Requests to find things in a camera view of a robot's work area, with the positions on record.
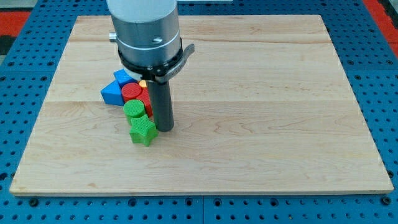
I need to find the yellow block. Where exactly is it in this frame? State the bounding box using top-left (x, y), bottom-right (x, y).
top-left (138, 80), bottom-right (147, 88)

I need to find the black clamp with grey lever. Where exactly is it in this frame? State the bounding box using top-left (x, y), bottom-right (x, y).
top-left (118, 44), bottom-right (195, 84)

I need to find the green cylinder block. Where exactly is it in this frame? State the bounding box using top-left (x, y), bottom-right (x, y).
top-left (123, 100), bottom-right (146, 125)

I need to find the blue cube block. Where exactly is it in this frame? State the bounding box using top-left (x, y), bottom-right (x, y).
top-left (113, 69), bottom-right (137, 88)

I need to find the light wooden board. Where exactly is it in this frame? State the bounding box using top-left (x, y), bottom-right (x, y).
top-left (9, 15), bottom-right (394, 197)

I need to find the green star block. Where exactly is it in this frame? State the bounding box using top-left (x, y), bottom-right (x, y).
top-left (129, 114), bottom-right (159, 146)

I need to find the silver and white robot arm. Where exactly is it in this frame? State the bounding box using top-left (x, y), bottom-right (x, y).
top-left (106, 0), bottom-right (183, 80)

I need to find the blue triangular block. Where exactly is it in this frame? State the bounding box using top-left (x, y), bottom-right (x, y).
top-left (100, 80), bottom-right (124, 106)

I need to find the red block behind rod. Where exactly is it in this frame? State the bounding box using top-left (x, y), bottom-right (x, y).
top-left (136, 88), bottom-right (153, 117)

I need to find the red cylinder block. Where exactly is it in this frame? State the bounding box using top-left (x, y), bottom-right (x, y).
top-left (121, 83), bottom-right (142, 102)

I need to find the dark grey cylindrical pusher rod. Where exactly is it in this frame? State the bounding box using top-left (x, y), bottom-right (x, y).
top-left (147, 81), bottom-right (174, 132)

